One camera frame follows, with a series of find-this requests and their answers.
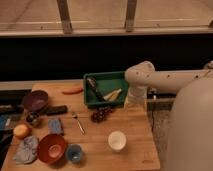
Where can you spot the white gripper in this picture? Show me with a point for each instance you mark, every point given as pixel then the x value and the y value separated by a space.
pixel 136 97

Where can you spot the black eraser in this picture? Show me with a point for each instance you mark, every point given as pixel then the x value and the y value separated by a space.
pixel 56 110

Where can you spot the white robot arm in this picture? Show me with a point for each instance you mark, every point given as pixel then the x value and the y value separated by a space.
pixel 190 134

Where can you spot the red bowl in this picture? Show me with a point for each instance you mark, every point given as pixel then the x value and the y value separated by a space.
pixel 51 148

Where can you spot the purple bowl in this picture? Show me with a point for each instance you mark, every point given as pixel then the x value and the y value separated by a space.
pixel 35 100

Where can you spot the green plastic bin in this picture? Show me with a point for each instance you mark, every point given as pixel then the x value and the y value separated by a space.
pixel 106 82

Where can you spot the dark red grapes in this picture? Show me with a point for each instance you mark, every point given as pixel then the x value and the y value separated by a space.
pixel 101 114

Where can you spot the white cup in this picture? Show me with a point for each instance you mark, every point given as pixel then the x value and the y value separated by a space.
pixel 117 141

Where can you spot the black brush in bin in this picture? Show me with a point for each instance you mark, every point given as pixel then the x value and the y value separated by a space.
pixel 92 84

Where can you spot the metal fork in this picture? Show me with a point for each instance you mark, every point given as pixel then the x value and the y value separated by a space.
pixel 74 115

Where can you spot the orange carrot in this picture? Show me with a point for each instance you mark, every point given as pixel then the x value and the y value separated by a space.
pixel 71 91

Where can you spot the blue sponge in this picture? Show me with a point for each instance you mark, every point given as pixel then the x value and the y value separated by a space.
pixel 55 126

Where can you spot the small dark metal cup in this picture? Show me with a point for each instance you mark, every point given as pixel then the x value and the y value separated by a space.
pixel 33 119

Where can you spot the yellow orange fruit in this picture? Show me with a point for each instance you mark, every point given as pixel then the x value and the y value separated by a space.
pixel 21 131

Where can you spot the blue crumpled cloth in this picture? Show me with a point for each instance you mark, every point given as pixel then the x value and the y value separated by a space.
pixel 26 152

